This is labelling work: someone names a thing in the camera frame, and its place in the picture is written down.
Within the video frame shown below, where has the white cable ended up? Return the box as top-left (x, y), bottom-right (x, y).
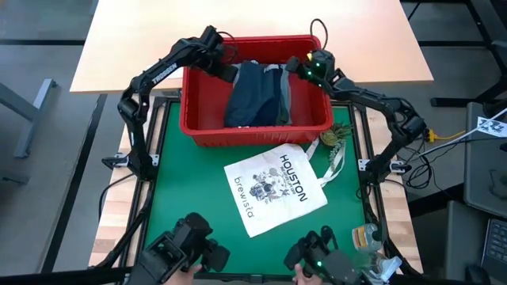
top-left (415, 107), bottom-right (507, 159)

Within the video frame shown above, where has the dark green garment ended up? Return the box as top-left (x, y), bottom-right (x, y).
top-left (275, 66), bottom-right (294, 127)

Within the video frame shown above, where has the grey cabinet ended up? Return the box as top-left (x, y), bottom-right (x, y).
top-left (463, 101), bottom-right (507, 219)

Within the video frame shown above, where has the yellow plug and cable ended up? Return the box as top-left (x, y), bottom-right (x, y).
top-left (425, 128), bottom-right (469, 144)

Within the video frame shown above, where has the red plastic laundry bin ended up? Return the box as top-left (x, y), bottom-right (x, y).
top-left (178, 34), bottom-right (334, 148)

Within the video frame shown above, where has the black floor cable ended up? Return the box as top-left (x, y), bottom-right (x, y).
top-left (97, 172), bottom-right (138, 222)

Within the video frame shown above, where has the dark navy shirt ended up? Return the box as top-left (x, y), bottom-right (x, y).
top-left (223, 59), bottom-right (283, 128)

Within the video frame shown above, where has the clear spray bottle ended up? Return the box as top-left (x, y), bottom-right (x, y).
top-left (350, 251), bottom-right (404, 282)

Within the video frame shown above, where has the light wooden desk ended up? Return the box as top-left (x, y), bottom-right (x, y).
top-left (70, 0), bottom-right (435, 95)

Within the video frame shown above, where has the clear bottle orange label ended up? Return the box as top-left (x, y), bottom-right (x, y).
top-left (351, 222), bottom-right (387, 253)

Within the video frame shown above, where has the black cable bundle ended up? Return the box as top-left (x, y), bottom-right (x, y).
top-left (402, 136), bottom-right (439, 190)

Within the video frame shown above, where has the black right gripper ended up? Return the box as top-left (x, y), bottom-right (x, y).
top-left (284, 49), bottom-right (337, 87)

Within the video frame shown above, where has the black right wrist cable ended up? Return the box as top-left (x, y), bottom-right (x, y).
top-left (309, 17), bottom-right (330, 51)

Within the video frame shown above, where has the black aluminium table frame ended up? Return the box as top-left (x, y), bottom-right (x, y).
top-left (94, 94), bottom-right (423, 285)

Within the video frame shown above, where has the white printed tag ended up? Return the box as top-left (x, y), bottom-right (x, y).
top-left (476, 116), bottom-right (507, 139)

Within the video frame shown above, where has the white printed tote bag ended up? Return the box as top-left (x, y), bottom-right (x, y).
top-left (223, 136), bottom-right (348, 239)

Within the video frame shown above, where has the dark keypad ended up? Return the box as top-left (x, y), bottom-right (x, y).
top-left (480, 218), bottom-right (507, 282)

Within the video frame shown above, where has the grey metal table leg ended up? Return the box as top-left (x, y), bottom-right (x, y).
top-left (0, 78), bottom-right (59, 159)

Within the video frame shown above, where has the artificial succulent plant pot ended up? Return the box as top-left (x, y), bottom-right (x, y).
top-left (319, 122), bottom-right (353, 167)

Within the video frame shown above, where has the black desk foot bar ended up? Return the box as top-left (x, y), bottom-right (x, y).
top-left (430, 78), bottom-right (507, 108)
top-left (41, 93), bottom-right (109, 274)

